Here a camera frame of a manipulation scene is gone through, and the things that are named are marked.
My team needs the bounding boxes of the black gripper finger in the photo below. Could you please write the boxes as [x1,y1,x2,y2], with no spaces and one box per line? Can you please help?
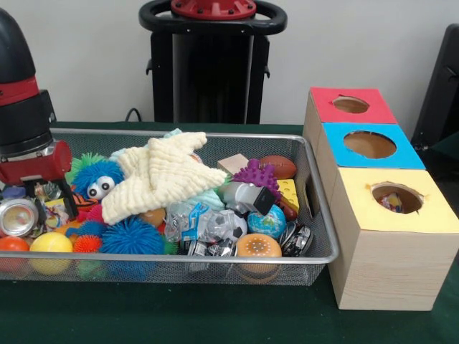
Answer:
[57,178,79,220]
[24,181,47,234]

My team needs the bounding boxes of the light blue muslin cloth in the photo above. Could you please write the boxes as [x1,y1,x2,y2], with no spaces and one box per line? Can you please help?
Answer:
[109,128,226,213]

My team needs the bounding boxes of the toy burger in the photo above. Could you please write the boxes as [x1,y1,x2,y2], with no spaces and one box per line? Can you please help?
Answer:
[235,232,283,284]

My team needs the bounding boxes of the large blue spiky ball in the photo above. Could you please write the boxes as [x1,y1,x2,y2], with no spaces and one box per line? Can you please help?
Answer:
[101,216,165,255]

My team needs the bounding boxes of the blue globe ball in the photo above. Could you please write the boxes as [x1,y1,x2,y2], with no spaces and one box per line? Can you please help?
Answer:
[247,204,287,239]

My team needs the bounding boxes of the multicoloured knotted cloth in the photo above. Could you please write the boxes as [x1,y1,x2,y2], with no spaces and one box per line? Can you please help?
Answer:
[378,193,405,214]
[35,182,72,230]

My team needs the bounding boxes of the orange smooth ball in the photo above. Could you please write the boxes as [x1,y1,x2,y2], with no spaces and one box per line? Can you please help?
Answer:
[0,236,29,272]

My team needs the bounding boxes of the dark green table cloth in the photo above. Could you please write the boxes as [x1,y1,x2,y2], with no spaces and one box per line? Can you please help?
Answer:
[430,133,459,153]
[0,120,459,344]

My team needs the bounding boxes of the brown toy football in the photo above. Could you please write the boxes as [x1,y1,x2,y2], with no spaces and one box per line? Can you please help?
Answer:
[258,154,298,180]

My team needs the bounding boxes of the purple spiky ball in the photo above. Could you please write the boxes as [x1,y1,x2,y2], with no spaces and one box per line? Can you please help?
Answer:
[232,158,283,198]

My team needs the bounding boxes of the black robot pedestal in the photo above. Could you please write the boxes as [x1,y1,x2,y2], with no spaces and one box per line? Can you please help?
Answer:
[138,0,288,125]

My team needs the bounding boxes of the cream muslin cloth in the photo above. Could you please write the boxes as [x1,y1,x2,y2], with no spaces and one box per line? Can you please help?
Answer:
[101,131,229,226]

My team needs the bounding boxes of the wooden box with three holes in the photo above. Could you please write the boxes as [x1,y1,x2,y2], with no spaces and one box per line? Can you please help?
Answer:
[303,86,459,311]

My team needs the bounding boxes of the yellow smooth ball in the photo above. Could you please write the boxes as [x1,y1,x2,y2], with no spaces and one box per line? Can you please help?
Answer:
[29,231,74,275]

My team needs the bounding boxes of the yellow cheese toy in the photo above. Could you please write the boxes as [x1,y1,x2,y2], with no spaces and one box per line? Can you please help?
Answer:
[276,178,301,216]

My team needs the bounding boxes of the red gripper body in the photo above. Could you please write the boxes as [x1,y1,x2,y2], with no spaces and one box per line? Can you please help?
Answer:
[0,140,72,187]

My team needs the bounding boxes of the shallow metal mesh bin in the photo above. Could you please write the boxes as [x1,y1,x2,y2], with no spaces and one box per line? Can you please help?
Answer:
[0,128,340,287]

